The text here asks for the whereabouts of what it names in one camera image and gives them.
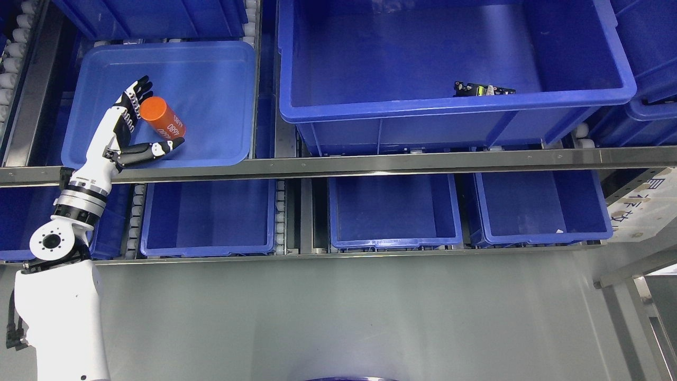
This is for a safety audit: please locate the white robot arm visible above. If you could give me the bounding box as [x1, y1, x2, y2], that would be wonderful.
[5, 183, 111, 380]

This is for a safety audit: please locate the white labelled shelf side panel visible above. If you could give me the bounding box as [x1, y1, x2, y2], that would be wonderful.
[608, 167, 676, 243]

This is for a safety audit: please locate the blue bin lower middle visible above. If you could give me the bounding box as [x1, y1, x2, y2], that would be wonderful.
[328, 174, 463, 250]

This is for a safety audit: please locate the blue bin lower right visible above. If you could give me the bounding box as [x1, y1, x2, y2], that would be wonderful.
[459, 170, 612, 248]

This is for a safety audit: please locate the shallow blue tray bin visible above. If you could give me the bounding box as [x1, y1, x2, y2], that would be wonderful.
[61, 41, 257, 169]

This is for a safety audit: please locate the metal shelf rail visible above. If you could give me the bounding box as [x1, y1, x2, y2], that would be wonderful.
[0, 146, 677, 187]

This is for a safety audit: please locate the blue bin lower far left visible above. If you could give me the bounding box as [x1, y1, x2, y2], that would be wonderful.
[1, 184, 131, 262]

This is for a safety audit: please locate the blue bin top left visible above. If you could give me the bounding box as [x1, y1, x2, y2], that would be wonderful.
[54, 1, 250, 40]

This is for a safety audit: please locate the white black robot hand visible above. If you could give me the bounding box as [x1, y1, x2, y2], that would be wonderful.
[61, 76, 185, 197]

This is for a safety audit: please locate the blue bins far right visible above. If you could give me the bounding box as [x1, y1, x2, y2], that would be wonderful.
[590, 1, 676, 148]

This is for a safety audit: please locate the large blue storage bin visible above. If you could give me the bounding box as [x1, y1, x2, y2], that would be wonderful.
[278, 1, 637, 156]

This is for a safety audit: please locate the orange cylindrical capacitor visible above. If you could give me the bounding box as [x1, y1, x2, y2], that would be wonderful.
[140, 96, 186, 140]

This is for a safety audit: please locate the blue bin lower left-centre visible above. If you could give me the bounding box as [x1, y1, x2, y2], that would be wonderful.
[139, 180, 276, 258]

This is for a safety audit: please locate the small black circuit board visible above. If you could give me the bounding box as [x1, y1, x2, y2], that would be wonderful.
[454, 80, 517, 97]

